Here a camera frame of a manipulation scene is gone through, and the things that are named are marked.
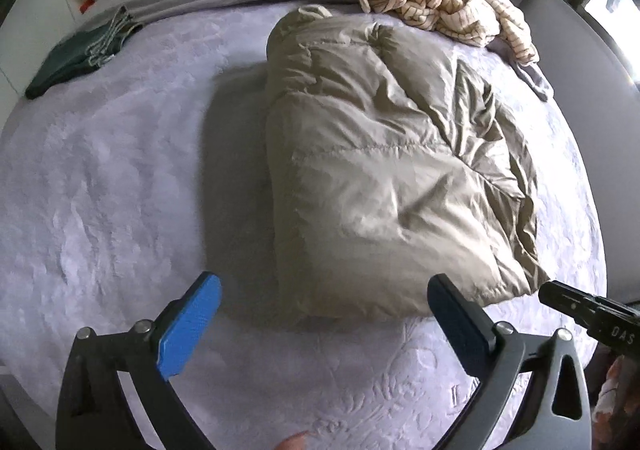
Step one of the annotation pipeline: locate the lavender blanket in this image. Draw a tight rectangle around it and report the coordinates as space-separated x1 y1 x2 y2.
0 0 608 450

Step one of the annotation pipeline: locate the dark green folded cloth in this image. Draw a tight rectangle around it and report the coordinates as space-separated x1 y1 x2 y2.
25 24 126 100

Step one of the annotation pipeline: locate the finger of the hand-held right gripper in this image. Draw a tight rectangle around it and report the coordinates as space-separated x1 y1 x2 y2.
539 280 608 325

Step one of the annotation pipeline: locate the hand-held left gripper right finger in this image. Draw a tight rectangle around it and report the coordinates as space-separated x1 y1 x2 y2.
427 272 593 450

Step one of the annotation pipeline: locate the person's right hand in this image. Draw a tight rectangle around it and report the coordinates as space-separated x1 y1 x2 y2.
592 355 640 436

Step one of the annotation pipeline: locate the beige puffer jacket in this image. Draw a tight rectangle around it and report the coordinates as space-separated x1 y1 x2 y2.
264 4 552 325

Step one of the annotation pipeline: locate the person's left hand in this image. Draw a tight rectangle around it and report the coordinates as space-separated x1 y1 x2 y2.
276 431 310 450

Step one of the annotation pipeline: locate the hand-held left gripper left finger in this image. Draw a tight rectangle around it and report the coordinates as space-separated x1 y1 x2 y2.
56 271 223 450

